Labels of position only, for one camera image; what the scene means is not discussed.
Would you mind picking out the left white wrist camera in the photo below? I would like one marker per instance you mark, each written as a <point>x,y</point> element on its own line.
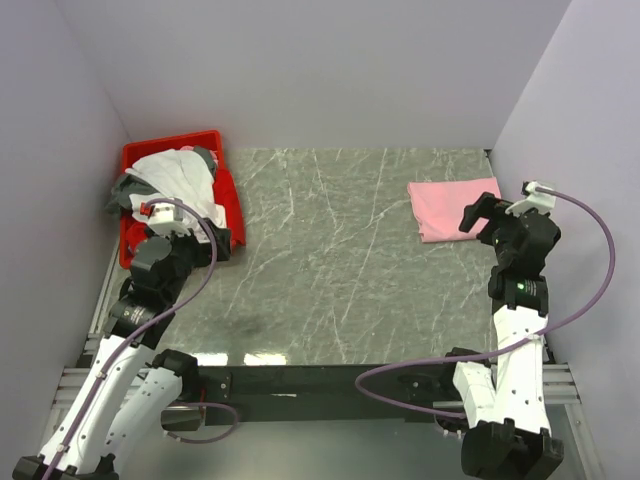
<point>165,219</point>

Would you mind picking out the aluminium frame rail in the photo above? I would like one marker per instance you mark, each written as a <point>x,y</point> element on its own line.
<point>179,417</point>

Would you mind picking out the pink garment in bin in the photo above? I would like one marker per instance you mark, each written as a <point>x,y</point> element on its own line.
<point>209,156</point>

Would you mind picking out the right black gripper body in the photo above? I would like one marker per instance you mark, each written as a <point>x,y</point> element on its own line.
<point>501,237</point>

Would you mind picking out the white t-shirt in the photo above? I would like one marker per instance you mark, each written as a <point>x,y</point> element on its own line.
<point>182,176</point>

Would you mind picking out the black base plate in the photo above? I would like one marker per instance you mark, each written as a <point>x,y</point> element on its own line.
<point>271,393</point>

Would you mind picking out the red plastic bin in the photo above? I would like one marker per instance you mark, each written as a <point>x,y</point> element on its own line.
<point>210,139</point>

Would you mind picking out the grey t-shirt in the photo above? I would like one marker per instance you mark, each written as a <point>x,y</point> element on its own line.
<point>125,185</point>

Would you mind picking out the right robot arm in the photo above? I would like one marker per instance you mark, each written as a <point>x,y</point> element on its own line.
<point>509,434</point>

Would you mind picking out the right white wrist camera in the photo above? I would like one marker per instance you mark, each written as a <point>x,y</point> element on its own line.
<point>537,197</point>

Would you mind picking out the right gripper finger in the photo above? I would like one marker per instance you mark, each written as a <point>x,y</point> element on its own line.
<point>482,208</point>
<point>489,235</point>

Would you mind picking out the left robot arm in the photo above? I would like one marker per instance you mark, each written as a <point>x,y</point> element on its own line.
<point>130,383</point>

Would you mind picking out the folded pink t-shirt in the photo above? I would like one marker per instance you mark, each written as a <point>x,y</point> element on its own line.
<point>438,207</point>

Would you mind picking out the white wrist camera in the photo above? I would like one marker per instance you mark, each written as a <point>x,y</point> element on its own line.
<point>537,197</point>
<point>165,219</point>

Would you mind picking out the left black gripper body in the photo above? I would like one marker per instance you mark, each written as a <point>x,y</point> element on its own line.
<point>191,251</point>

